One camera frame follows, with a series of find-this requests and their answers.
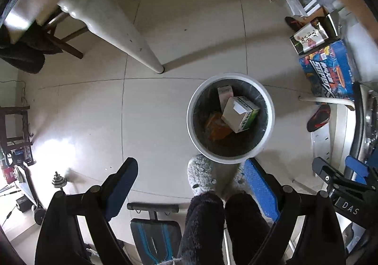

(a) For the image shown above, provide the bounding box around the person's right leg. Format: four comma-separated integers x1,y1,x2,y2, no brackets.
224,192,272,265

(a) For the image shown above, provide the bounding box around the small dumbbell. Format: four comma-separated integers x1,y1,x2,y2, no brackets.
52,172,69,192

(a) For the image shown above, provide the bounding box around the kick scooter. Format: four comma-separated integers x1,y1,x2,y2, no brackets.
14,164,47,225

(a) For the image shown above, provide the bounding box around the red and black slipper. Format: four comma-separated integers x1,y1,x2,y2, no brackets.
306,104,331,133
285,16,308,32

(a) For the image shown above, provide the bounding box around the dark fuzzy cloth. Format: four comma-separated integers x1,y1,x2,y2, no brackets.
0,21,63,74

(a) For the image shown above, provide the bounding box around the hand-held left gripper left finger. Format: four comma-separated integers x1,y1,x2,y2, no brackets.
35,157,139,265

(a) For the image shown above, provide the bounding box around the white pipe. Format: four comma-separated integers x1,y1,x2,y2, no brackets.
298,95,355,111

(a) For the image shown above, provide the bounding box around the white table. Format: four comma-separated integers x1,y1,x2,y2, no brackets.
0,0,178,74

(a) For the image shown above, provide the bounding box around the dark wooden chair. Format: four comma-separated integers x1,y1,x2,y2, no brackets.
38,8,89,60

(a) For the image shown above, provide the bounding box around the white and green carton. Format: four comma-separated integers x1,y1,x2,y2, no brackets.
221,96,261,133

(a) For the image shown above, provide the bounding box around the dark wooden rack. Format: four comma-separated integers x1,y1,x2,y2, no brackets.
0,105,34,166

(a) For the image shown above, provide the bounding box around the black and blue weight bench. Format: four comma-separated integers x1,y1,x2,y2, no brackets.
127,202,183,265

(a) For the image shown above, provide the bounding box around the white round trash bin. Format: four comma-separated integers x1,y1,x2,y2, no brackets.
186,73,275,164

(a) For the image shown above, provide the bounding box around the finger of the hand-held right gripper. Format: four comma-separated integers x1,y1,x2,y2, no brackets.
345,155,378,180
312,157,345,184

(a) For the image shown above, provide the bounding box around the person's left leg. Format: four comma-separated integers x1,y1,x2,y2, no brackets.
176,191,227,265

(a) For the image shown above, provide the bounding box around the person's leg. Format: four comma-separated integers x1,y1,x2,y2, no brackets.
176,191,227,265
224,192,272,265

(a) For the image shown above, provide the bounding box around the small white carton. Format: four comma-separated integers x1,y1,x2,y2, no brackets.
218,85,235,112

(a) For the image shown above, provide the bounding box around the grey fuzzy slipper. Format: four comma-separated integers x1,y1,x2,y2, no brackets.
221,163,247,199
187,155,217,197

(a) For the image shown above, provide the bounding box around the blue toy box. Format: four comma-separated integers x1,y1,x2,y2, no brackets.
298,40,357,99

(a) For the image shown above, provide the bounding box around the orange packet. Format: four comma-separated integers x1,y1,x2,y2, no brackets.
206,111,234,141

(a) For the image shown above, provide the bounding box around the small black box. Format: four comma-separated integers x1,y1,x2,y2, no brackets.
16,195,32,213

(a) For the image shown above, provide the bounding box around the printed gift box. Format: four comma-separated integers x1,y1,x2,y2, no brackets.
289,18,332,56

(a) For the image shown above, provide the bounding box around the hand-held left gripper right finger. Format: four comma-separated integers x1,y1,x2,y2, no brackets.
244,158,347,265

